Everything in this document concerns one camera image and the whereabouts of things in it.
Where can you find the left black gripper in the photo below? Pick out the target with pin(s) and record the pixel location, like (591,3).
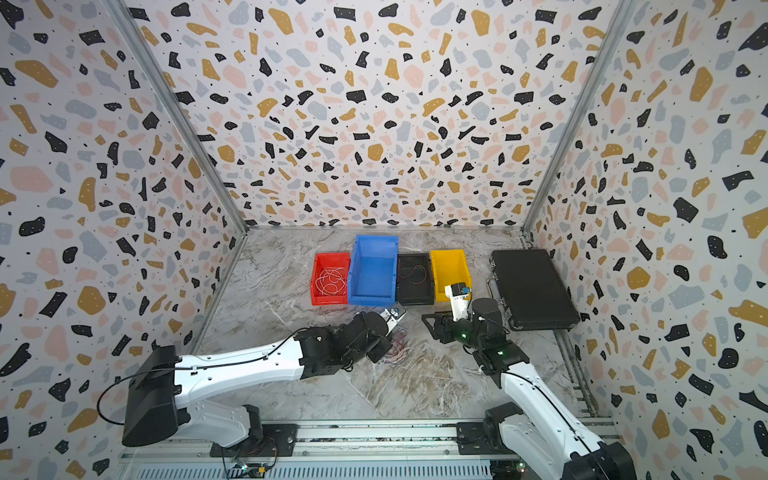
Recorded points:
(386,346)

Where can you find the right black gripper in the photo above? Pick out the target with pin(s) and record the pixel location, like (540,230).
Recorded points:
(444,321)

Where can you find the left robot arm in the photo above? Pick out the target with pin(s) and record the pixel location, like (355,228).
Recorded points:
(173,395)

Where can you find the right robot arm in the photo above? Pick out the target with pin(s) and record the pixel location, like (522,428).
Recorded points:
(534,424)

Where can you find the black plastic bin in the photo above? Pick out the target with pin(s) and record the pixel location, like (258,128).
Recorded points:
(415,284)

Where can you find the yellow plastic bin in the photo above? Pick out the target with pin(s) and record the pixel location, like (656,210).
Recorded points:
(449,267)

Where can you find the blue plastic bin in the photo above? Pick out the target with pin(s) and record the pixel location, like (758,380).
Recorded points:
(373,271)

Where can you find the red plastic bin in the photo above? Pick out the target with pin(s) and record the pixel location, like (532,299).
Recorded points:
(328,284)

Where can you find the black briefcase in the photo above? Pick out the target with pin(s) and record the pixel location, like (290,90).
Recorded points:
(531,291)

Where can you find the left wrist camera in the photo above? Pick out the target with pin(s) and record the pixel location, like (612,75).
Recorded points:
(393,316)

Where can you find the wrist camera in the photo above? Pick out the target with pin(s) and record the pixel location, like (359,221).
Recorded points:
(393,316)
(459,295)

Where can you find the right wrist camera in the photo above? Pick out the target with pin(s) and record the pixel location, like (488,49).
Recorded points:
(459,295)

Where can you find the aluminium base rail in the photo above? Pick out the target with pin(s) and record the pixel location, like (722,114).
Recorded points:
(419,449)

